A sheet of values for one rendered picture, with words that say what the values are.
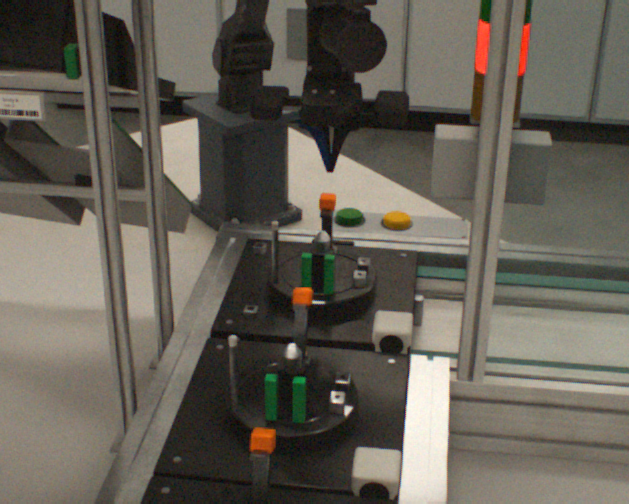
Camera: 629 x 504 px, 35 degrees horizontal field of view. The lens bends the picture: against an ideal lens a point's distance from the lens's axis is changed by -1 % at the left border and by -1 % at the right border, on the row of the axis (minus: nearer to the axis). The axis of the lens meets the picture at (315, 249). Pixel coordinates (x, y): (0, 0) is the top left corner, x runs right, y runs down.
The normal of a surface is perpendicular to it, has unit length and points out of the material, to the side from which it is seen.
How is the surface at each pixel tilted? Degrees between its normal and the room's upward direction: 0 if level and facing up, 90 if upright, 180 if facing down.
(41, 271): 0
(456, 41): 90
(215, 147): 88
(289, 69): 90
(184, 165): 0
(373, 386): 0
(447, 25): 90
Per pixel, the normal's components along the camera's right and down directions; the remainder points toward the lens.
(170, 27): -0.15, 0.47
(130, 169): 0.95, 0.15
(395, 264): 0.01, -0.88
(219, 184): -0.80, 0.28
